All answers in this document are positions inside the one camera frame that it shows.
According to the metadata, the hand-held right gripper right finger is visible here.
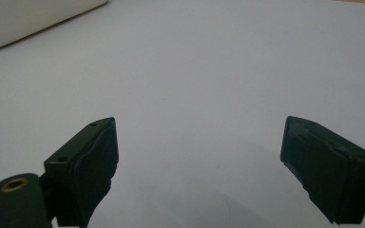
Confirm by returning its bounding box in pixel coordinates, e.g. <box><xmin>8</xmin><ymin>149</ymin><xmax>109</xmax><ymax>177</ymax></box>
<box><xmin>279</xmin><ymin>115</ymin><xmax>365</xmax><ymax>225</ymax></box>

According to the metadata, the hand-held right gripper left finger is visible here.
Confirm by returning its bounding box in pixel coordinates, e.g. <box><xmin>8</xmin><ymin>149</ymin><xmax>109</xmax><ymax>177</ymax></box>
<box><xmin>43</xmin><ymin>116</ymin><xmax>120</xmax><ymax>228</ymax></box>

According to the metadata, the white plastic bin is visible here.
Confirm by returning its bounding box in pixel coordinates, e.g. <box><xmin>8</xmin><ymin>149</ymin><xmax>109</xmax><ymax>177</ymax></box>
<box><xmin>0</xmin><ymin>0</ymin><xmax>110</xmax><ymax>51</ymax></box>

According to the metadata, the wooden table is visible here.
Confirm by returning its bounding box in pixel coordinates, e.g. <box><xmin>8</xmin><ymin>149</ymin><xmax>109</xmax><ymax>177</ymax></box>
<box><xmin>331</xmin><ymin>0</ymin><xmax>365</xmax><ymax>5</ymax></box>

